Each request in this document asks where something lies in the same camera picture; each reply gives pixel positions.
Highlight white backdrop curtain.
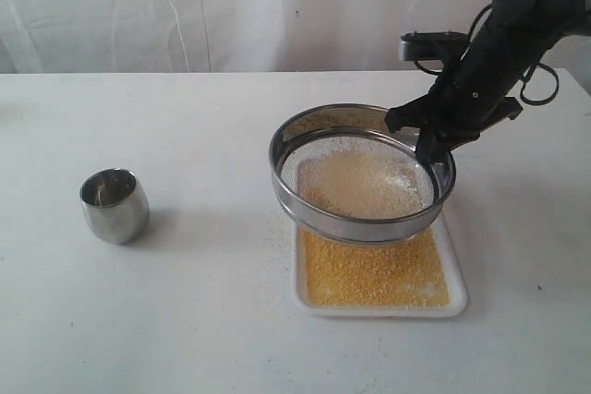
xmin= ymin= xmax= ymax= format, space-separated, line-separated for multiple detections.
xmin=0 ymin=0 xmax=591 ymax=76

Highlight yellow millet grains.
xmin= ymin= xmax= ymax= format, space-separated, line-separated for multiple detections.
xmin=295 ymin=150 xmax=454 ymax=311

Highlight round steel mesh sieve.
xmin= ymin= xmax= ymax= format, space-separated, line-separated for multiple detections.
xmin=269 ymin=103 xmax=456 ymax=245

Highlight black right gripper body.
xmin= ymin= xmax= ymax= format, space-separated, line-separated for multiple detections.
xmin=405 ymin=69 xmax=523 ymax=151

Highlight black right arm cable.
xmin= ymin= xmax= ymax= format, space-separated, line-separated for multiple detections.
xmin=413 ymin=1 xmax=562 ymax=107

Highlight small stainless steel cup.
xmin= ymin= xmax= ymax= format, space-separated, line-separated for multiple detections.
xmin=79 ymin=168 xmax=151 ymax=245

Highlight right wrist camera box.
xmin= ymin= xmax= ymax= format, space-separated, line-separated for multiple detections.
xmin=398 ymin=31 xmax=469 ymax=62

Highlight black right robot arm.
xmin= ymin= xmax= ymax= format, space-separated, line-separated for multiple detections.
xmin=385 ymin=0 xmax=590 ymax=163

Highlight white square plastic tray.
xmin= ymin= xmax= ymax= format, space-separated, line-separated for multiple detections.
xmin=292 ymin=217 xmax=467 ymax=318

